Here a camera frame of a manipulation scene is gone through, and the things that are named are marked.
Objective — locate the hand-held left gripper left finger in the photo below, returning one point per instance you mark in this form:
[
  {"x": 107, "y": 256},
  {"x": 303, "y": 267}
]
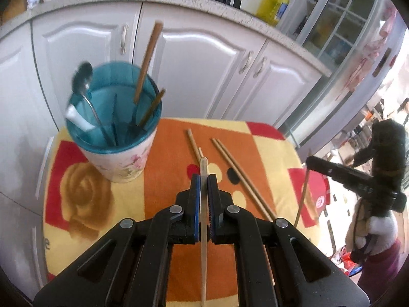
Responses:
[{"x": 196, "y": 198}]

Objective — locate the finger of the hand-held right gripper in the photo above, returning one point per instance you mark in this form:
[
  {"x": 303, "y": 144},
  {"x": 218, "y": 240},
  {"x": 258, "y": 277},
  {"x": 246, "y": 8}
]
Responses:
[{"x": 335, "y": 172}]

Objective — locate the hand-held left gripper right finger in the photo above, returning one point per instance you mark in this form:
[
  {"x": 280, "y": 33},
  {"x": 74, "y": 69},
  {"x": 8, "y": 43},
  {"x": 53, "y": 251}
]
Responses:
[{"x": 212, "y": 198}]

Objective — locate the wooden chopstick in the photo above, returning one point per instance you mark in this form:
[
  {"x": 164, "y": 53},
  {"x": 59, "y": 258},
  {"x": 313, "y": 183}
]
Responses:
[
  {"x": 152, "y": 107},
  {"x": 302, "y": 195},
  {"x": 203, "y": 271},
  {"x": 148, "y": 60},
  {"x": 193, "y": 142},
  {"x": 238, "y": 182},
  {"x": 247, "y": 179},
  {"x": 200, "y": 152}
]

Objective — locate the teal rimmed floral utensil holder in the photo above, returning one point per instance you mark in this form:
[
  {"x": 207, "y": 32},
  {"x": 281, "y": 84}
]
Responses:
[{"x": 124, "y": 163}]

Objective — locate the metal spoon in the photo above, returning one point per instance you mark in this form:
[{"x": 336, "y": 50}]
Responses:
[{"x": 82, "y": 76}]

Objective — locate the person's right hand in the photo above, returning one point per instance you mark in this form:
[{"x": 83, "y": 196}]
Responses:
[{"x": 382, "y": 233}]

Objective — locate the pink and red plastic stool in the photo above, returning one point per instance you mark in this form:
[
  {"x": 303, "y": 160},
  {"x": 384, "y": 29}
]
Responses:
[{"x": 320, "y": 200}]

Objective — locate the orange yellow red printed blanket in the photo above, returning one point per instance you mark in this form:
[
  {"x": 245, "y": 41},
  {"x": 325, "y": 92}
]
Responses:
[{"x": 127, "y": 204}]

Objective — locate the white cabinet door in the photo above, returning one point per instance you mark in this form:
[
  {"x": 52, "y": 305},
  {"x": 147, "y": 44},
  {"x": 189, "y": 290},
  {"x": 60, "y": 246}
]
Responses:
[
  {"x": 16, "y": 108},
  {"x": 80, "y": 44},
  {"x": 287, "y": 89},
  {"x": 198, "y": 64}
]

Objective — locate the pink red door decoration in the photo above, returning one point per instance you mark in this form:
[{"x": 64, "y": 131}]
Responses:
[{"x": 367, "y": 57}]

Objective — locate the glass panel sliding door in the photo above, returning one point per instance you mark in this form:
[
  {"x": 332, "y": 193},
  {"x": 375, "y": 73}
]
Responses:
[{"x": 335, "y": 38}]

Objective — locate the yellow cooking oil bottle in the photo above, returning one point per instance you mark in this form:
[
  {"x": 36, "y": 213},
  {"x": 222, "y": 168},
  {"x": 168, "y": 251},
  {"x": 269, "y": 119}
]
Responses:
[{"x": 273, "y": 4}]

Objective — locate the large wooden cutting board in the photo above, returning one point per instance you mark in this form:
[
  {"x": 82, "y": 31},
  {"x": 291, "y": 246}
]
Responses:
[{"x": 19, "y": 6}]

